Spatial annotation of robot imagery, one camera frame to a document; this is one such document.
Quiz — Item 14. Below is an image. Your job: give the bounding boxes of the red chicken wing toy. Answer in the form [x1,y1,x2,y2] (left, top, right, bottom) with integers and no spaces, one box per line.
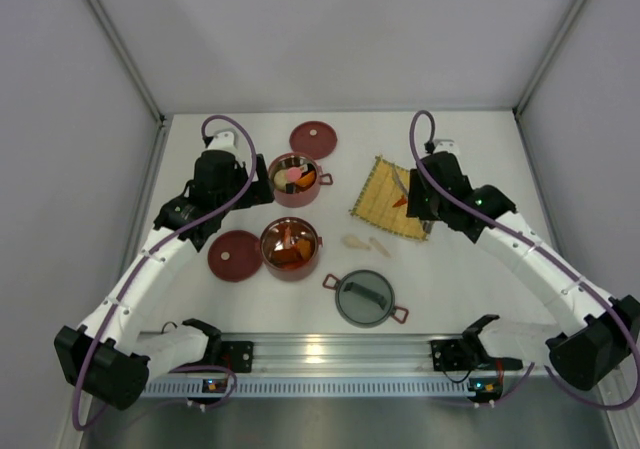
[393,196,408,208]

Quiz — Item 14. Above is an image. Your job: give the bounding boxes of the metal tongs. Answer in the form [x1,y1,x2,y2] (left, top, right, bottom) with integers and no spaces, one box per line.
[391,167,434,236]

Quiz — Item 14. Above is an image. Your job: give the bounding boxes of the white rice ball toy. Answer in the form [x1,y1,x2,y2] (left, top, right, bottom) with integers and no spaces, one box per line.
[273,170,289,192]

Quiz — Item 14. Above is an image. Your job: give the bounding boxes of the pink round toy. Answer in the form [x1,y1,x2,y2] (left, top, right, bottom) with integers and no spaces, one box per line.
[286,167,302,182]

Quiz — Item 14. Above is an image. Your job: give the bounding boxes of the orange toy fruit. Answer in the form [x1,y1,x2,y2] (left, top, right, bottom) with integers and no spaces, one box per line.
[295,171,316,191]

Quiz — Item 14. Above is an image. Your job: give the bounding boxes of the toy shrimp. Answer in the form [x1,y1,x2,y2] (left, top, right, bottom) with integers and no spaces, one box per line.
[282,225,295,249]

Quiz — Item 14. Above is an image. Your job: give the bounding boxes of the fried cutlet toy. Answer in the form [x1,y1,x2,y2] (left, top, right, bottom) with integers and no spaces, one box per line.
[294,239,315,262]

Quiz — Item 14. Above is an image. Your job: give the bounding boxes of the red sausage toy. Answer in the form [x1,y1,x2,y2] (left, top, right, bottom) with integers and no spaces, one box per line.
[269,252,305,271]

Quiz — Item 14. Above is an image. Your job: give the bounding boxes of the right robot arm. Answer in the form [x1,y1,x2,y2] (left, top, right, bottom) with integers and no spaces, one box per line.
[407,151,639,391]

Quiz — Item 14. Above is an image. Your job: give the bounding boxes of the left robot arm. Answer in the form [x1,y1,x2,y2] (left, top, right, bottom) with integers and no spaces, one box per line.
[54,150,274,410]

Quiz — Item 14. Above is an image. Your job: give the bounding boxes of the bamboo tray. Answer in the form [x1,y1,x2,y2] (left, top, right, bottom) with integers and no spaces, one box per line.
[350,155,429,242]

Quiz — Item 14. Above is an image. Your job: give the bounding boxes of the upper pink steel pot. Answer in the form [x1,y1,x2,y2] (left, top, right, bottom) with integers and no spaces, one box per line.
[268,152,333,208]

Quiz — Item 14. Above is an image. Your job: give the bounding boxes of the pink steel pot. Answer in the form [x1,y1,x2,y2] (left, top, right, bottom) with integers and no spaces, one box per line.
[268,152,333,208]
[259,217,323,282]

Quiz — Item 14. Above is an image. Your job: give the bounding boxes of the lower dark red lid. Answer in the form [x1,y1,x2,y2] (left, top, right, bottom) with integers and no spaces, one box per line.
[207,230,262,283]

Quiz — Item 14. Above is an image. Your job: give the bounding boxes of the dark red lid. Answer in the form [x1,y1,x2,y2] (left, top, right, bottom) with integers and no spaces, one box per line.
[207,230,262,283]
[289,121,338,160]

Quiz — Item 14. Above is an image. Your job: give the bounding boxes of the beige spoon head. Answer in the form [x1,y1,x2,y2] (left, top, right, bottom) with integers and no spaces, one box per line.
[341,234,371,251]

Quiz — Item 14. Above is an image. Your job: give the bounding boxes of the upper dark red lid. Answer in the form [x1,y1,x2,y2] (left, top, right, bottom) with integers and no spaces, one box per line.
[289,121,338,160]

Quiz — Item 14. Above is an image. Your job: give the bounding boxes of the lower pink steel pot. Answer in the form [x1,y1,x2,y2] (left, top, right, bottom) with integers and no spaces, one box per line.
[259,217,323,282]

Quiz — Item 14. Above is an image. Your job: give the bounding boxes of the left camera mount white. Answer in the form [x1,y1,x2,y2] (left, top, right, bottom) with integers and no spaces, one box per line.
[205,128,244,164]

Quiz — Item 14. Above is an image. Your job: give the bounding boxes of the camera mount white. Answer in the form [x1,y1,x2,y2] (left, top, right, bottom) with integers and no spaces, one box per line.
[205,128,244,164]
[433,139,459,156]

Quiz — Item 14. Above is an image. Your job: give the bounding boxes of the right camera mount white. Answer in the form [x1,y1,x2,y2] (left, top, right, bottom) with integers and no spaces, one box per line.
[433,139,459,156]

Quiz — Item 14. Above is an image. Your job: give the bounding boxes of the beige spoon handle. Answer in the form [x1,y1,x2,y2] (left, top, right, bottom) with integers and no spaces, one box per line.
[369,237,392,258]

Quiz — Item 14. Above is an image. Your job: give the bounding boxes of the grey lid with handle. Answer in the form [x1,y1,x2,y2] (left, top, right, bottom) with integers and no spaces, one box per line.
[322,269,410,329]

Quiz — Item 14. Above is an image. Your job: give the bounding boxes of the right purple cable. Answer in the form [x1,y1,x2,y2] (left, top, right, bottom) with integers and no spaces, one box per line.
[409,110,640,411]

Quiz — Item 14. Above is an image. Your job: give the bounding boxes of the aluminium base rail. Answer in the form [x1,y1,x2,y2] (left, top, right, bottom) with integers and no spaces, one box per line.
[129,331,621,400]

